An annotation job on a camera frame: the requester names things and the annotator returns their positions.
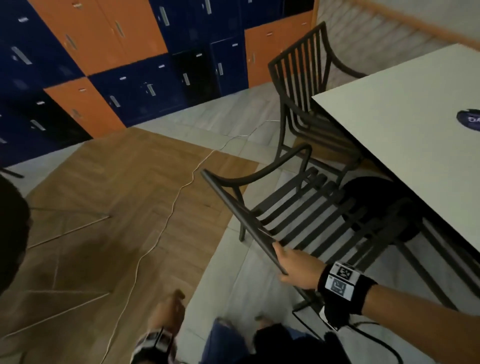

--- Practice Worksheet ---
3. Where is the person's left hand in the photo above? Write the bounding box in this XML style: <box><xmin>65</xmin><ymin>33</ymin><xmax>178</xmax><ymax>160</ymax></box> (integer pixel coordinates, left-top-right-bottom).
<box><xmin>148</xmin><ymin>290</ymin><xmax>187</xmax><ymax>332</ymax></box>

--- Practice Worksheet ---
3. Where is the person's right hand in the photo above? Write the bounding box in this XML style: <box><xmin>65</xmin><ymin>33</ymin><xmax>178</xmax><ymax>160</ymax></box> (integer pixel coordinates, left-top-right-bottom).
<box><xmin>272</xmin><ymin>242</ymin><xmax>328</xmax><ymax>292</ymax></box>

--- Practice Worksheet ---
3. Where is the dark metal slatted chair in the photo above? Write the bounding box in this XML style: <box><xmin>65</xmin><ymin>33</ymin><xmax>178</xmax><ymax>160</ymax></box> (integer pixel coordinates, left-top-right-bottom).
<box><xmin>268</xmin><ymin>21</ymin><xmax>371</xmax><ymax>188</ymax></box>
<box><xmin>200</xmin><ymin>143</ymin><xmax>459</xmax><ymax>331</ymax></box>

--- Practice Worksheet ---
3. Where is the person's right forearm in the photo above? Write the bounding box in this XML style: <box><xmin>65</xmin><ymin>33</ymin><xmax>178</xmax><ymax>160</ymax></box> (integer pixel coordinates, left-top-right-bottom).
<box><xmin>361</xmin><ymin>284</ymin><xmax>480</xmax><ymax>364</ymax></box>

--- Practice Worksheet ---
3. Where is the black wrist device with tags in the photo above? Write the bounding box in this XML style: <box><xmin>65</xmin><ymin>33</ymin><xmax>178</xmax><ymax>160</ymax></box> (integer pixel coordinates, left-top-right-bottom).
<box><xmin>130</xmin><ymin>325</ymin><xmax>178</xmax><ymax>364</ymax></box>

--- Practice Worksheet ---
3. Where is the black wristband with marker tags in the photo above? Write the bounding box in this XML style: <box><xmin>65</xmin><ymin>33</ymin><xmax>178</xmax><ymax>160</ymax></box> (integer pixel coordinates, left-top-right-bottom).
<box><xmin>317</xmin><ymin>261</ymin><xmax>378</xmax><ymax>331</ymax></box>

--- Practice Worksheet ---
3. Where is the black round seat cushion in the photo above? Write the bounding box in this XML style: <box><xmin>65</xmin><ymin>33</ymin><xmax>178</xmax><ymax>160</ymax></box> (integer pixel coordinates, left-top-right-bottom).
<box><xmin>339</xmin><ymin>176</ymin><xmax>425</xmax><ymax>243</ymax></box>

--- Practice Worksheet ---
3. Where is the dark blue round sticker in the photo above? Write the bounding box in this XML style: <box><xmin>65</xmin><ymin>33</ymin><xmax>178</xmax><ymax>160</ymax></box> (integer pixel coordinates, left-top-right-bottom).
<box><xmin>456</xmin><ymin>109</ymin><xmax>480</xmax><ymax>132</ymax></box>

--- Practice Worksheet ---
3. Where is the white floor cable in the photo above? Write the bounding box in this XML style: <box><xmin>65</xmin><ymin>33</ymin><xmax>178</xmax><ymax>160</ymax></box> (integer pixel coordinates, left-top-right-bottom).
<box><xmin>99</xmin><ymin>120</ymin><xmax>281</xmax><ymax>364</ymax></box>

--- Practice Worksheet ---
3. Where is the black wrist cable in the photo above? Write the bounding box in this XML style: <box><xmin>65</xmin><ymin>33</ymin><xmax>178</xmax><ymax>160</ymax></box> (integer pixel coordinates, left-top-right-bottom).
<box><xmin>292</xmin><ymin>300</ymin><xmax>406</xmax><ymax>364</ymax></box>

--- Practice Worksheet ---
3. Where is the dark metal table frame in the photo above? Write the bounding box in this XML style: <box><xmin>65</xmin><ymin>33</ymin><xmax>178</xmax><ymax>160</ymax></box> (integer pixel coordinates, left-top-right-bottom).
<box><xmin>412</xmin><ymin>214</ymin><xmax>480</xmax><ymax>301</ymax></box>

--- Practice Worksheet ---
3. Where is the wall of blue orange lockers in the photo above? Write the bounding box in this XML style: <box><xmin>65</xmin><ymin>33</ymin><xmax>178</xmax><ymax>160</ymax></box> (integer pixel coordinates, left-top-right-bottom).
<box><xmin>0</xmin><ymin>0</ymin><xmax>319</xmax><ymax>167</ymax></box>

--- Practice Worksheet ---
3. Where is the wooden wall rail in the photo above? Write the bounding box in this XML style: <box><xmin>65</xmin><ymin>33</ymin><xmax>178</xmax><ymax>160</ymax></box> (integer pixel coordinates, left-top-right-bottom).
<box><xmin>350</xmin><ymin>0</ymin><xmax>480</xmax><ymax>43</ymax></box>

